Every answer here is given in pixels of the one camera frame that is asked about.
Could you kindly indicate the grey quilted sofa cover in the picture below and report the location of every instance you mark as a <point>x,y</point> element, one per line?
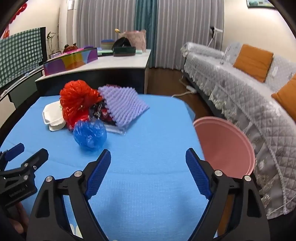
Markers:
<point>242,97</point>

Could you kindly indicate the white standing air conditioner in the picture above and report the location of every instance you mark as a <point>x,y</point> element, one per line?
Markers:
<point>67,25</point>

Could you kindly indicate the dark gold patterned packet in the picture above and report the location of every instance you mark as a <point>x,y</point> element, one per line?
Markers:
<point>96,111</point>

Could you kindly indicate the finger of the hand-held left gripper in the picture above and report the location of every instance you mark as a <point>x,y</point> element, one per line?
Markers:
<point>38,158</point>
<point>15,150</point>

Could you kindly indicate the green checked cloth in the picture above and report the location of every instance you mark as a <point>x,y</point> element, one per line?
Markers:
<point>20,53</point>

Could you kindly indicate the colourful striped box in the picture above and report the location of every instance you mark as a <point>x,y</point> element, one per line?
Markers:
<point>69,60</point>

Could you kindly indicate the clear red plastic wrapper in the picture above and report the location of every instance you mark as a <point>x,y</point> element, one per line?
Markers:
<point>120,129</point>

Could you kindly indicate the red wall decoration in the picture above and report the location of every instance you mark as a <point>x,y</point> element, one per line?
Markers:
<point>22,5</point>

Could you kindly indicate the green bamboo plant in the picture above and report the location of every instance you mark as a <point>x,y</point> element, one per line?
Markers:
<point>51,44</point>

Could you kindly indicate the orange cushion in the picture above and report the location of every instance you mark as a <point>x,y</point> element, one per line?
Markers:
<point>253,62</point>
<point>286,95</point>

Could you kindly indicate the white floor lamp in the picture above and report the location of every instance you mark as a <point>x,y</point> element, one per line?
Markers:
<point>216,30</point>

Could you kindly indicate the red ornament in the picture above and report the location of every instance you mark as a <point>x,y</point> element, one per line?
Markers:
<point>69,48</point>

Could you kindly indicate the black television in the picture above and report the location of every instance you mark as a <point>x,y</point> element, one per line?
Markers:
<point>43,44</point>

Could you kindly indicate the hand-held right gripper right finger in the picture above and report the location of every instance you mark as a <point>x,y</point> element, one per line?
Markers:
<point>198,173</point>

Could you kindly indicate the light green foam sheet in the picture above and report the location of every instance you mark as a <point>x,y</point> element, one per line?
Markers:
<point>140,52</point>

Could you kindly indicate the black bag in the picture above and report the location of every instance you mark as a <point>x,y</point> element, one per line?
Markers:
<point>121,42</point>

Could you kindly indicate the red plastic bag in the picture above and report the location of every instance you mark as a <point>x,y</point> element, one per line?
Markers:
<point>76,97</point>

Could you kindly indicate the white foam container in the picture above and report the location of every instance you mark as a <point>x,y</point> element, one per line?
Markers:
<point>53,113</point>

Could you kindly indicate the long white desk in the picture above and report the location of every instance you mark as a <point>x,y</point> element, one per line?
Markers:
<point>115,62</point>

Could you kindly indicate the white power strip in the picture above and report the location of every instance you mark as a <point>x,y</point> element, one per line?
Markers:
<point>191,88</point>

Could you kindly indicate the small photo frame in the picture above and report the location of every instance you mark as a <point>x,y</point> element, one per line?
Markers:
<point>55,55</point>

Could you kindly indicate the dark green basket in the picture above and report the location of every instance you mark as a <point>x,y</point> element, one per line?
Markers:
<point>124,51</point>

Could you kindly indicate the blue plastic bag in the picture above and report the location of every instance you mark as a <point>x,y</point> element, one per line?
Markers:
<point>90,136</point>

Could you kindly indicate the blue table cover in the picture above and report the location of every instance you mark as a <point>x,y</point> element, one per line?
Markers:
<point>138,143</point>

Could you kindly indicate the teal curtain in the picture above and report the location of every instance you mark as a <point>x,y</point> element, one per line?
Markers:
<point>145,20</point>

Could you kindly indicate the dark television cabinet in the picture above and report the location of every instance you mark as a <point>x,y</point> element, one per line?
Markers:
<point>23,92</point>

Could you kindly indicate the pink plastic bucket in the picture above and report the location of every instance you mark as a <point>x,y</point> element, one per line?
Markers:
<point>222,143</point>

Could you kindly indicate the stack of coloured bowls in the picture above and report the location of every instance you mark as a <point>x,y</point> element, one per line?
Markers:
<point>107,44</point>

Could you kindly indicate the person's left hand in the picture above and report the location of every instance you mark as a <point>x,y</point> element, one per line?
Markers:
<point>19,217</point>

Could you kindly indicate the grey pleated curtain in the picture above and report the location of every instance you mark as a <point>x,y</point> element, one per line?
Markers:
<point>185,30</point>
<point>104,20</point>

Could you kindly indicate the framed wall picture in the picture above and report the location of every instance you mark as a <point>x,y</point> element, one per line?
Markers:
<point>256,3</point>

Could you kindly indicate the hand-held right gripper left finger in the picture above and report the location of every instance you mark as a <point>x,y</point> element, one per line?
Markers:
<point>99,171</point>

